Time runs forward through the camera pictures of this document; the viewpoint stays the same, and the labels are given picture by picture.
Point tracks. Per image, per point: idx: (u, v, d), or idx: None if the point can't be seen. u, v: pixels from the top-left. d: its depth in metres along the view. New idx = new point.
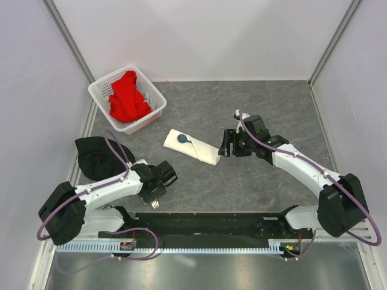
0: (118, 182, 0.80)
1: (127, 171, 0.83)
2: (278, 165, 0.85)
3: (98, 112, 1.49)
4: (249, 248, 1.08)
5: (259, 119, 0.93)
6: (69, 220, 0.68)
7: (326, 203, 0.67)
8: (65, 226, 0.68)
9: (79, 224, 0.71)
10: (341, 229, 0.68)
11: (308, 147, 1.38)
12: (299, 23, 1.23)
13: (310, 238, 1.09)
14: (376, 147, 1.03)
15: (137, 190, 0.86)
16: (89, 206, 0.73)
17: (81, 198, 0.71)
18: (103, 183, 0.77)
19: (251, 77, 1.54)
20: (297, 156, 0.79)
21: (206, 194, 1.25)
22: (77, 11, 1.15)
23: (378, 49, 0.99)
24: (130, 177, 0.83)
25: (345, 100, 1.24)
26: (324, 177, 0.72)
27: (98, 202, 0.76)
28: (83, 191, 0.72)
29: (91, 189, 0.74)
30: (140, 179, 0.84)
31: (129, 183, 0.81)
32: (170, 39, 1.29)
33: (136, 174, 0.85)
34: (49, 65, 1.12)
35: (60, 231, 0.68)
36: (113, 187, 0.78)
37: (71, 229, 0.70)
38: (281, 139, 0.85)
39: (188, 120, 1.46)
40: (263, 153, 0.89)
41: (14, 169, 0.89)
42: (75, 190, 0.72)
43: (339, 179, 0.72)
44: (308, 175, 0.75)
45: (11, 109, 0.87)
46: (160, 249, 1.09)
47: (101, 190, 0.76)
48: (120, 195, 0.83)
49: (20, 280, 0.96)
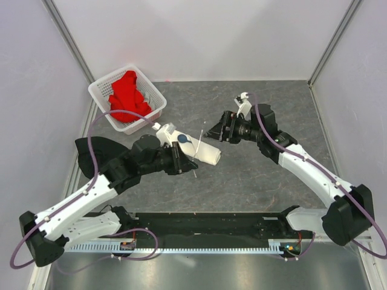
0: (81, 197, 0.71)
1: (93, 180, 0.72)
2: (284, 166, 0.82)
3: (98, 112, 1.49)
4: (249, 248, 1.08)
5: (272, 113, 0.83)
6: (37, 252, 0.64)
7: (336, 216, 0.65)
8: (37, 256, 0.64)
9: (54, 249, 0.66)
10: (348, 240, 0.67)
11: (308, 147, 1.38)
12: (299, 23, 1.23)
13: (310, 238, 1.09)
14: (376, 147, 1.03)
15: (114, 192, 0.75)
16: (57, 232, 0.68)
17: (42, 228, 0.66)
18: (66, 204, 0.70)
19: (251, 77, 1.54)
20: (306, 160, 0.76)
21: (206, 194, 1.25)
22: (77, 11, 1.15)
23: (378, 49, 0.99)
24: (98, 186, 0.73)
25: (345, 100, 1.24)
26: (335, 188, 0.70)
27: (68, 223, 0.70)
28: (42, 221, 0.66)
29: (49, 215, 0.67)
30: (110, 185, 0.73)
31: (95, 194, 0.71)
32: (170, 39, 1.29)
33: (105, 179, 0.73)
34: (49, 64, 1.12)
35: (35, 260, 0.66)
36: (77, 205, 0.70)
37: (48, 255, 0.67)
38: (289, 138, 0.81)
39: (188, 120, 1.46)
40: (269, 151, 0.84)
41: (14, 170, 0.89)
42: (35, 220, 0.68)
43: (351, 190, 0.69)
44: (317, 183, 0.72)
45: (11, 109, 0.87)
46: (160, 249, 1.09)
47: (63, 212, 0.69)
48: (96, 205, 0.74)
49: (20, 280, 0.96)
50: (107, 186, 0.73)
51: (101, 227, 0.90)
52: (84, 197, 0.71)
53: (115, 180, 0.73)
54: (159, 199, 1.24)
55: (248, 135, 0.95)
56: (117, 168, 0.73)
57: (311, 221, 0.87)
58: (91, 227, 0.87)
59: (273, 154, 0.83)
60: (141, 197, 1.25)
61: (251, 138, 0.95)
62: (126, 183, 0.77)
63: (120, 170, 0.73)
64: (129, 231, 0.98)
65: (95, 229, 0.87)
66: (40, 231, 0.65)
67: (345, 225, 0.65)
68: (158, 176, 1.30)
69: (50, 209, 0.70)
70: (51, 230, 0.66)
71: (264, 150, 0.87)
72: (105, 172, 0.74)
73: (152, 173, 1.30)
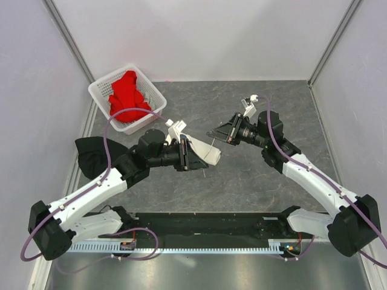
0: (95, 188, 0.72)
1: (106, 172, 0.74)
2: (288, 176, 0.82)
3: (98, 112, 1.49)
4: (249, 248, 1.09)
5: (281, 124, 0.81)
6: (49, 242, 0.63)
7: (342, 227, 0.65)
8: (49, 246, 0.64)
9: (65, 240, 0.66)
10: (355, 252, 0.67)
11: (308, 147, 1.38)
12: (299, 23, 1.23)
13: (310, 238, 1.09)
14: (376, 148, 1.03)
15: (124, 186, 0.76)
16: (69, 223, 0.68)
17: (57, 217, 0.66)
18: (80, 194, 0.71)
19: (251, 77, 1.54)
20: (311, 170, 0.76)
21: (206, 194, 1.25)
22: (77, 11, 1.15)
23: (378, 49, 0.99)
24: (110, 178, 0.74)
25: (345, 100, 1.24)
26: (340, 199, 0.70)
27: (80, 213, 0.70)
28: (57, 208, 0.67)
29: (64, 205, 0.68)
30: (122, 177, 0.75)
31: (107, 185, 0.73)
32: (170, 40, 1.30)
33: (117, 171, 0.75)
34: (49, 65, 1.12)
35: (45, 251, 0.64)
36: (91, 196, 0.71)
37: (58, 246, 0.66)
38: (293, 148, 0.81)
39: (188, 120, 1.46)
40: (273, 161, 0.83)
41: (14, 170, 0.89)
42: (49, 209, 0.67)
43: (357, 201, 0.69)
44: (322, 193, 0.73)
45: (11, 110, 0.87)
46: (160, 249, 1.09)
47: (78, 202, 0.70)
48: (106, 197, 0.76)
49: (20, 280, 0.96)
50: (119, 179, 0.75)
51: (104, 225, 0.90)
52: (98, 188, 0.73)
53: (126, 174, 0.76)
54: (159, 199, 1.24)
55: (251, 139, 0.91)
56: (127, 163, 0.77)
57: (309, 224, 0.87)
58: (94, 224, 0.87)
59: (277, 164, 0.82)
60: (141, 197, 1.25)
61: (254, 142, 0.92)
62: (136, 177, 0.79)
63: (129, 164, 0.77)
64: (129, 231, 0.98)
65: (98, 226, 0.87)
66: (55, 220, 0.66)
67: (352, 235, 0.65)
68: (158, 176, 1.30)
69: (63, 199, 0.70)
70: (65, 219, 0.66)
71: (267, 159, 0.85)
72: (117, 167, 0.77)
73: (151, 173, 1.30)
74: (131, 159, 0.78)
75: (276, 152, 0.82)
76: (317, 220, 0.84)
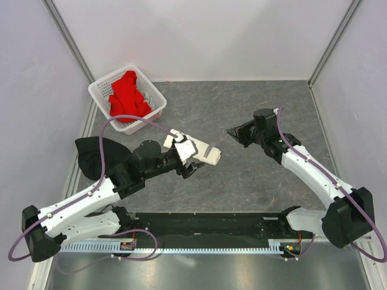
0: (85, 197, 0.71)
1: (99, 182, 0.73)
2: (287, 167, 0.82)
3: (98, 112, 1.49)
4: (249, 248, 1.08)
5: (274, 115, 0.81)
6: (35, 248, 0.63)
7: (335, 217, 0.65)
8: (34, 251, 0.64)
9: (52, 246, 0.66)
10: (346, 243, 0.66)
11: (308, 147, 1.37)
12: (300, 23, 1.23)
13: (310, 238, 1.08)
14: (376, 147, 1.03)
15: (117, 196, 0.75)
16: (57, 230, 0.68)
17: (43, 224, 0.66)
18: (69, 202, 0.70)
19: (251, 77, 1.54)
20: (309, 161, 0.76)
21: (206, 194, 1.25)
22: (77, 11, 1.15)
23: (378, 49, 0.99)
24: (102, 189, 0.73)
25: (345, 100, 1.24)
26: (335, 189, 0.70)
27: (68, 221, 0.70)
28: (44, 216, 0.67)
29: (52, 212, 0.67)
30: (114, 189, 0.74)
31: (99, 197, 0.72)
32: (170, 39, 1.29)
33: (110, 183, 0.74)
34: (49, 64, 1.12)
35: (32, 254, 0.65)
36: (80, 205, 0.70)
37: (45, 251, 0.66)
38: (292, 139, 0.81)
39: (188, 120, 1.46)
40: (272, 151, 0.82)
41: (14, 170, 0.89)
42: (38, 215, 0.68)
43: (352, 192, 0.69)
44: (318, 184, 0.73)
45: (11, 110, 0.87)
46: (160, 249, 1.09)
47: (66, 211, 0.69)
48: (98, 207, 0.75)
49: (20, 280, 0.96)
50: (111, 190, 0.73)
51: (101, 227, 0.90)
52: (88, 197, 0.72)
53: (120, 185, 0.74)
54: (159, 199, 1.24)
55: (252, 138, 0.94)
56: (122, 174, 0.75)
57: (308, 221, 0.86)
58: (91, 226, 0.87)
59: (276, 154, 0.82)
60: (141, 197, 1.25)
61: (255, 141, 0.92)
62: (130, 188, 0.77)
63: (123, 176, 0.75)
64: (131, 231, 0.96)
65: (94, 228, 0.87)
66: (42, 227, 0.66)
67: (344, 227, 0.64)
68: (158, 176, 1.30)
69: (53, 206, 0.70)
70: (51, 227, 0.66)
71: (267, 151, 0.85)
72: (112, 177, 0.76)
73: None
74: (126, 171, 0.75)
75: (275, 143, 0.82)
76: (314, 215, 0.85)
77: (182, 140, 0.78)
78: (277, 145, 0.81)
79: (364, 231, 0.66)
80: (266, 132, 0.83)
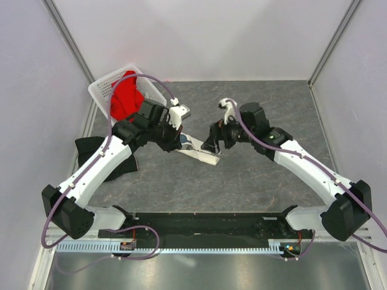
0: (99, 159, 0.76)
1: (108, 142, 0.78)
2: (280, 163, 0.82)
3: (98, 111, 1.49)
4: (249, 248, 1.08)
5: (261, 110, 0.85)
6: (71, 219, 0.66)
7: (337, 213, 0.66)
8: (71, 227, 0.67)
9: (85, 215, 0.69)
10: (348, 234, 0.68)
11: (308, 147, 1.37)
12: (299, 22, 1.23)
13: (310, 238, 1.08)
14: (376, 147, 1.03)
15: (129, 151, 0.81)
16: (83, 198, 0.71)
17: (71, 195, 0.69)
18: (84, 169, 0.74)
19: (251, 77, 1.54)
20: (304, 157, 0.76)
21: (206, 194, 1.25)
22: (77, 10, 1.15)
23: (378, 48, 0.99)
24: (112, 147, 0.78)
25: (345, 99, 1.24)
26: (335, 185, 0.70)
27: (91, 188, 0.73)
28: (68, 188, 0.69)
29: (73, 182, 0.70)
30: (126, 138, 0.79)
31: (112, 154, 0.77)
32: (170, 38, 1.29)
33: (118, 138, 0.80)
34: (49, 64, 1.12)
35: (70, 232, 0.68)
36: (97, 168, 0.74)
37: (81, 223, 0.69)
38: (284, 135, 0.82)
39: (188, 120, 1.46)
40: (263, 149, 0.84)
41: (14, 169, 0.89)
42: (60, 190, 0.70)
43: (351, 187, 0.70)
44: (317, 180, 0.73)
45: (11, 109, 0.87)
46: (159, 249, 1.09)
47: (86, 178, 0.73)
48: (113, 166, 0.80)
49: (21, 280, 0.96)
50: (121, 145, 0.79)
51: (112, 214, 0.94)
52: (101, 158, 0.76)
53: (128, 136, 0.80)
54: (159, 199, 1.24)
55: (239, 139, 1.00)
56: (124, 128, 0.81)
57: (308, 217, 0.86)
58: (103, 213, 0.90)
59: (268, 151, 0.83)
60: (141, 197, 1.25)
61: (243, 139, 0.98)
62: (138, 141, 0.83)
63: (128, 128, 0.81)
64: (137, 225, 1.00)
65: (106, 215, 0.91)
66: (69, 198, 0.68)
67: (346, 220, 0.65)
68: (158, 176, 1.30)
69: (71, 178, 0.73)
70: (78, 194, 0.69)
71: (259, 147, 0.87)
72: (115, 134, 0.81)
73: (151, 174, 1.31)
74: (127, 124, 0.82)
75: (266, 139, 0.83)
76: (312, 211, 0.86)
77: (178, 105, 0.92)
78: (269, 141, 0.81)
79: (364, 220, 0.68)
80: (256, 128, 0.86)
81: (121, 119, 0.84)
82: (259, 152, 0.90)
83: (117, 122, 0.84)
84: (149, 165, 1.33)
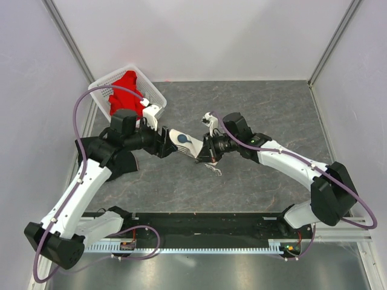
0: (78, 186, 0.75)
1: (84, 167, 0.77)
2: (265, 164, 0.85)
3: (98, 111, 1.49)
4: (249, 248, 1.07)
5: (242, 117, 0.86)
6: (58, 252, 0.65)
7: (320, 196, 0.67)
8: (60, 260, 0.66)
9: (73, 244, 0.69)
10: (338, 219, 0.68)
11: (308, 147, 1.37)
12: (299, 23, 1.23)
13: (310, 238, 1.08)
14: (376, 147, 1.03)
15: (108, 171, 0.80)
16: (70, 229, 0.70)
17: (54, 230, 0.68)
18: (65, 200, 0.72)
19: (251, 77, 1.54)
20: (282, 152, 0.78)
21: (206, 194, 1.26)
22: (77, 10, 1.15)
23: (378, 48, 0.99)
24: (89, 171, 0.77)
25: (345, 99, 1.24)
26: (312, 170, 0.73)
27: (75, 217, 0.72)
28: (50, 223, 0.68)
29: (55, 217, 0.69)
30: (103, 159, 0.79)
31: (91, 179, 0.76)
32: (170, 39, 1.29)
33: (94, 162, 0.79)
34: (49, 64, 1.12)
35: (61, 264, 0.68)
36: (77, 196, 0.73)
37: (71, 252, 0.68)
38: (263, 138, 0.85)
39: (188, 120, 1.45)
40: (248, 153, 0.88)
41: (14, 170, 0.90)
42: (43, 227, 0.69)
43: (327, 169, 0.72)
44: (296, 170, 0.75)
45: (11, 110, 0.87)
46: (159, 249, 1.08)
47: (68, 209, 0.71)
48: (96, 190, 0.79)
49: (22, 280, 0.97)
50: (98, 167, 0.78)
51: (107, 222, 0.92)
52: (81, 185, 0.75)
53: (104, 157, 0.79)
54: (159, 199, 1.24)
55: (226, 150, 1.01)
56: (100, 148, 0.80)
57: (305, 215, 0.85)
58: (97, 225, 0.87)
59: (253, 154, 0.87)
60: (141, 197, 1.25)
61: (232, 148, 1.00)
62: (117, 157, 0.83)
63: (103, 148, 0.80)
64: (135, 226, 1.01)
65: (100, 226, 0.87)
66: (54, 233, 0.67)
67: (331, 203, 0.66)
68: (158, 176, 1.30)
69: (52, 212, 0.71)
70: (62, 228, 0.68)
71: (243, 151, 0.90)
72: (92, 156, 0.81)
73: (151, 174, 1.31)
74: (102, 144, 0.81)
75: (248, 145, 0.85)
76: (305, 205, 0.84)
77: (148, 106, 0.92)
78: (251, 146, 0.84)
79: (351, 202, 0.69)
80: (239, 135, 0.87)
81: (95, 139, 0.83)
82: (245, 157, 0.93)
83: (92, 142, 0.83)
84: (149, 165, 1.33)
